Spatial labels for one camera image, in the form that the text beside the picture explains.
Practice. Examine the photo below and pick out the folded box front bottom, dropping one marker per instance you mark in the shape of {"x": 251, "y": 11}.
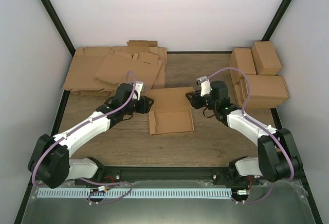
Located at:
{"x": 254, "y": 103}

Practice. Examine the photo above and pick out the stack of flat cardboard sheets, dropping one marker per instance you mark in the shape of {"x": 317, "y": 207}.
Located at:
{"x": 100, "y": 70}

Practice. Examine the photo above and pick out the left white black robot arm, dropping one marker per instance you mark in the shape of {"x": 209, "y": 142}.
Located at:
{"x": 51, "y": 161}

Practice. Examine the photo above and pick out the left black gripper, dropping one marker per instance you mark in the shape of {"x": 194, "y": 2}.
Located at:
{"x": 145, "y": 107}

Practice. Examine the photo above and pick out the right black frame post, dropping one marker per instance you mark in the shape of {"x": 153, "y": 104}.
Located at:
{"x": 276, "y": 19}

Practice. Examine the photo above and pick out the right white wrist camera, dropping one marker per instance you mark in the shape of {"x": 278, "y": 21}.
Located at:
{"x": 205, "y": 86}

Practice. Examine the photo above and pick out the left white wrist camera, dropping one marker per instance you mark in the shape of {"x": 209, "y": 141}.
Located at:
{"x": 139, "y": 88}

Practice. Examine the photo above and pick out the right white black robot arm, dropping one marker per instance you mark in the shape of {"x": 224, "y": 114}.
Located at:
{"x": 278, "y": 157}

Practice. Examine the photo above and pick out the folded box front top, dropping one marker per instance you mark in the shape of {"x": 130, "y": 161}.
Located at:
{"x": 260, "y": 87}

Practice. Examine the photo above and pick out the folded box back middle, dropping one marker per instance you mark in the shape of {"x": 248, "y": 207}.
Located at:
{"x": 241, "y": 58}

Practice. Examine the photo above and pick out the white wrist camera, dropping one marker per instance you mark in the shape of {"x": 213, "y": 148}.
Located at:
{"x": 205, "y": 86}
{"x": 139, "y": 88}

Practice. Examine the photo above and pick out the folded box back right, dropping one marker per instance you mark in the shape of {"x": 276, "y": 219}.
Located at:
{"x": 265, "y": 58}

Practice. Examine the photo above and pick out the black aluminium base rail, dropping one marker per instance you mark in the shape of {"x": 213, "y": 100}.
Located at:
{"x": 164, "y": 174}

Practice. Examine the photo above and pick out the left black frame post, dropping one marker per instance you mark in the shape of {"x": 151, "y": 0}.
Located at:
{"x": 58, "y": 25}

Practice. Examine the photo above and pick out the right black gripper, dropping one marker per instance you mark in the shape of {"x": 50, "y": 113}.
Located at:
{"x": 195, "y": 103}

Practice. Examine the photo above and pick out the light blue slotted cable duct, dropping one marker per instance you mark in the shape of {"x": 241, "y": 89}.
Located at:
{"x": 208, "y": 193}

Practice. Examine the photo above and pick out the black frame post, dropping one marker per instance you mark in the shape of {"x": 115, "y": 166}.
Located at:
{"x": 276, "y": 19}
{"x": 58, "y": 25}

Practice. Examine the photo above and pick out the cardboard box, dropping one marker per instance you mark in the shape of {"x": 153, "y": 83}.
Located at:
{"x": 171, "y": 111}

